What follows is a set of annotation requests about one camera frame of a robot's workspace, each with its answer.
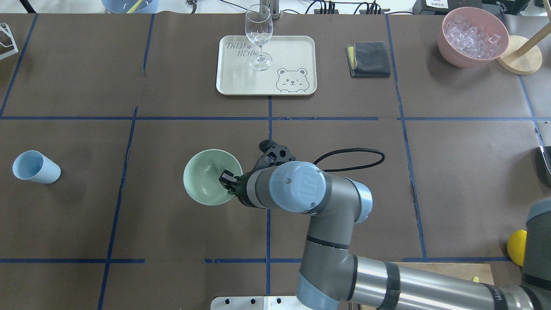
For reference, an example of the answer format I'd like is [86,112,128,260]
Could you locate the white wire cup rack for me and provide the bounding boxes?
[0,23,19,59]

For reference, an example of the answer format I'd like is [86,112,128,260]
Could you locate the ice cubes in pink bowl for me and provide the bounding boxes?
[443,15,501,59]

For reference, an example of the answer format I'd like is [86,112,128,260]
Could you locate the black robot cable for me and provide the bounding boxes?
[313,148,385,173]

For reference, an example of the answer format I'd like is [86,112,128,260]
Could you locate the blue bowl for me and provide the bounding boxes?
[102,0,159,14]

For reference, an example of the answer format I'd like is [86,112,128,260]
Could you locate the yellow lemon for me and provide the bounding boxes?
[506,229,527,267]

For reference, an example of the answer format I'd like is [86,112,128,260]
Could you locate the pink bowl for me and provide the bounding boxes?
[438,6,509,68]

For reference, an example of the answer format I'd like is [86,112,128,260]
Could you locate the green ceramic bowl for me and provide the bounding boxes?
[183,149,243,206]

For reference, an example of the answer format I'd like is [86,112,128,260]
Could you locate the grey folded cloth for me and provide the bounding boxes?
[346,41,391,78]

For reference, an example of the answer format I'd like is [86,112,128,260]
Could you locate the clear wine glass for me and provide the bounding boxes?
[245,4,273,71]

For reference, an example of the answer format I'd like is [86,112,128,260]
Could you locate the yellow plastic fork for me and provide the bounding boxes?
[126,0,143,14]

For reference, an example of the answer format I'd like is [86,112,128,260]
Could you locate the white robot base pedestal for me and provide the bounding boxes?
[210,296,309,310]

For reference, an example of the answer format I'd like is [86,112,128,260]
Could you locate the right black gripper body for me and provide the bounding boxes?
[232,173,254,207]

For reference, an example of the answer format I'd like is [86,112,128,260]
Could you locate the wooden cup stand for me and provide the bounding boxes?
[497,23,551,75]

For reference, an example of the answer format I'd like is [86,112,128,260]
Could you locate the cream bear tray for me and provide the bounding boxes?
[216,35,317,96]

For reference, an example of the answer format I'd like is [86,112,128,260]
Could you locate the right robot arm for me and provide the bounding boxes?
[199,154,550,295]

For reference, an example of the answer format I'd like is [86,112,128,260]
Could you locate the light blue plastic cup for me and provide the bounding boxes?
[12,150,61,184]

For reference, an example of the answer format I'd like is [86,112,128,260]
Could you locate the metal ice scoop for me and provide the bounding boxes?
[535,146,551,188]

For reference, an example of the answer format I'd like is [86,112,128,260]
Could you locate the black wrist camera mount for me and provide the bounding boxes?
[252,139,297,172]

